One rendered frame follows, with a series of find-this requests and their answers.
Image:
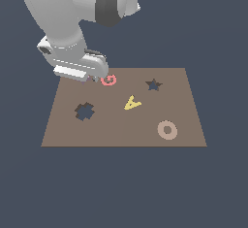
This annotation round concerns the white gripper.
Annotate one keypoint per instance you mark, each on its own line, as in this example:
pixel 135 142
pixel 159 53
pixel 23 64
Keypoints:
pixel 79 63

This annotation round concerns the brown slotted board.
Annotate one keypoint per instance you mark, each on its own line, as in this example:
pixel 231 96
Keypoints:
pixel 129 122

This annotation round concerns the pink letter G piece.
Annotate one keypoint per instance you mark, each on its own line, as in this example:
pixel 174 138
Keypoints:
pixel 108 80

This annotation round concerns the yellow letter A piece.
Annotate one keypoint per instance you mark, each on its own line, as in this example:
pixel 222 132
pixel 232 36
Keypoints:
pixel 131 103

